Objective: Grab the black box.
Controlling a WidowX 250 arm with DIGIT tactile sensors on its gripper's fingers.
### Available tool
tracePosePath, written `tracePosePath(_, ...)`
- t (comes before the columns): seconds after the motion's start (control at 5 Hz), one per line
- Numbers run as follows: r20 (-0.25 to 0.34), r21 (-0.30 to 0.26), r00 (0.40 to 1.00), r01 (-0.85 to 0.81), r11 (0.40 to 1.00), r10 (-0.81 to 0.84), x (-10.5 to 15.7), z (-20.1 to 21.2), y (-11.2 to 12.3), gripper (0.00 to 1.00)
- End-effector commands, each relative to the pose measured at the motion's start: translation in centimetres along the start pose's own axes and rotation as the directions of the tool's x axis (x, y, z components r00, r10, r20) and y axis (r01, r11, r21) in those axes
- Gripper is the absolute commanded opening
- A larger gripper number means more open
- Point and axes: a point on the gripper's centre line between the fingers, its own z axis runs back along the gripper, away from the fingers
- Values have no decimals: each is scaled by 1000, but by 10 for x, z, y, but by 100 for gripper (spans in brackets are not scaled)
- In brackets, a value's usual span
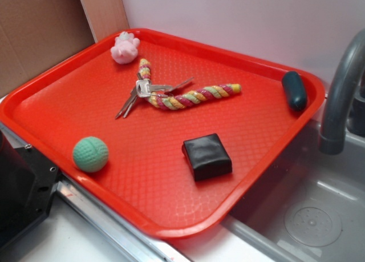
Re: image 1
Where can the black box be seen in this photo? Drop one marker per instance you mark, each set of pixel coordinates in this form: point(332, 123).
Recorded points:
point(207, 157)

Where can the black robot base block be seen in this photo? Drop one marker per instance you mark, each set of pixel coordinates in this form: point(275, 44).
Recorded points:
point(28, 183)

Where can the silver key bunch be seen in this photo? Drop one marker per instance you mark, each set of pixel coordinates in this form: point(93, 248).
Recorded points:
point(144, 89)

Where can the red plastic tray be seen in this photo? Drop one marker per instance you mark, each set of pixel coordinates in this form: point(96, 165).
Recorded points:
point(147, 179)

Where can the pink plush toy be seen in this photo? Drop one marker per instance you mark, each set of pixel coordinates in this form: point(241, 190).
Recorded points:
point(125, 49)

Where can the green golf ball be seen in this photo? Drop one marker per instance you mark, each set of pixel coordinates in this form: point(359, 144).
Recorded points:
point(90, 154)

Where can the dark green cylinder toy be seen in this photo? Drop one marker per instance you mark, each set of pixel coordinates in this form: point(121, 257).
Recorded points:
point(295, 92)

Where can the grey toy sink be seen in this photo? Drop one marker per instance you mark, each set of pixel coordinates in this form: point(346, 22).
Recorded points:
point(307, 206)

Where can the grey toy faucet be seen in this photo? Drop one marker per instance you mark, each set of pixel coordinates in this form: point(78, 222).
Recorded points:
point(344, 109)

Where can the brown cardboard panel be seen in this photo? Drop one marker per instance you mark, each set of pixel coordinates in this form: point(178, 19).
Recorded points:
point(38, 34)

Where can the multicolour twisted rope toy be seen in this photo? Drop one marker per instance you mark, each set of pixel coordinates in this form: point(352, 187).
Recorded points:
point(191, 98)

